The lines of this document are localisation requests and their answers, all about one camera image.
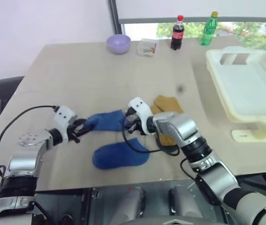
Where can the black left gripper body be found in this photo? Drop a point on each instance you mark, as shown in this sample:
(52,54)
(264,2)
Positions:
(73,131)

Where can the cola bottle with red cap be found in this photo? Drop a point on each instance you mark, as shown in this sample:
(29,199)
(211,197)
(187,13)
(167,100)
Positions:
(177,34)

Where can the dark window frame post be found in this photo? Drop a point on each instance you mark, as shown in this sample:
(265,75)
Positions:
(115,20)

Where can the green bottle with yellow cap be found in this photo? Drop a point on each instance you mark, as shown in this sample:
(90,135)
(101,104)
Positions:
(209,29)

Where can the small coloured clips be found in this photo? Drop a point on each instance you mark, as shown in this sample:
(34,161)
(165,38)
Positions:
(148,49)

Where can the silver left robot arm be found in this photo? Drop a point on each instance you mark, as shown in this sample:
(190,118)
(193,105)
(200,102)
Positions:
(22,161)

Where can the clear plastic box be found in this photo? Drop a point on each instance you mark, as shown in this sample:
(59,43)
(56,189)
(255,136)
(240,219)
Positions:
(146,48)

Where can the white roller blind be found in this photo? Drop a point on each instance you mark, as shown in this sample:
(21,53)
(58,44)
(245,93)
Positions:
(193,9)

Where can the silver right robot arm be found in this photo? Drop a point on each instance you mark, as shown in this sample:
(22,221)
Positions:
(189,131)

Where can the metal table frame bracket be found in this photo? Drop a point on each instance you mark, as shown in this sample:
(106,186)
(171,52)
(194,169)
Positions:
(96,194)

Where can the cream flat plastic piece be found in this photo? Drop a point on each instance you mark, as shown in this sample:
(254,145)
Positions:
(243,136)

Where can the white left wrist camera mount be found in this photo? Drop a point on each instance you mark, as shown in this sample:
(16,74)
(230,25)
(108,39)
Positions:
(62,117)

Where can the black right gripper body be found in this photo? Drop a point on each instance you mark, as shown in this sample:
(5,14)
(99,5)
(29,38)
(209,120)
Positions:
(136,122)

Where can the cream plastic basket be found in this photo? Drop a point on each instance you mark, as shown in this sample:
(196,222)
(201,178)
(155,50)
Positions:
(245,84)

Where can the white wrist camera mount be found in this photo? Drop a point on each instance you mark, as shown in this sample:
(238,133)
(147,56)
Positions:
(62,117)
(141,109)

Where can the blue sock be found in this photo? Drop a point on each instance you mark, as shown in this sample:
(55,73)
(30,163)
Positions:
(107,120)
(121,155)

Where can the purple plastic bowl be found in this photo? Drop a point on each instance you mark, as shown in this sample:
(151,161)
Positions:
(118,44)

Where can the mustard yellow sock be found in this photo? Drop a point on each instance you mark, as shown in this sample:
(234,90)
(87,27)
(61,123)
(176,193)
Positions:
(166,139)
(168,104)

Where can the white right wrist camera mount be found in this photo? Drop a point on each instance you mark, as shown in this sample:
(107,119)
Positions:
(141,109)

